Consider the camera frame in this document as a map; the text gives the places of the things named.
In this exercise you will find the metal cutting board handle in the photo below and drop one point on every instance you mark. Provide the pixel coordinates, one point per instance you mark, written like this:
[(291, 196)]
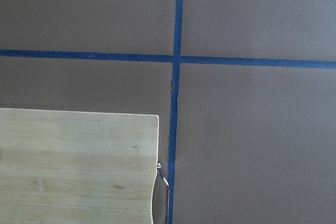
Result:
[(159, 169)]

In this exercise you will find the wooden cutting board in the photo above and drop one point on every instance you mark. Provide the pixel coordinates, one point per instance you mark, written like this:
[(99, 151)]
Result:
[(77, 167)]

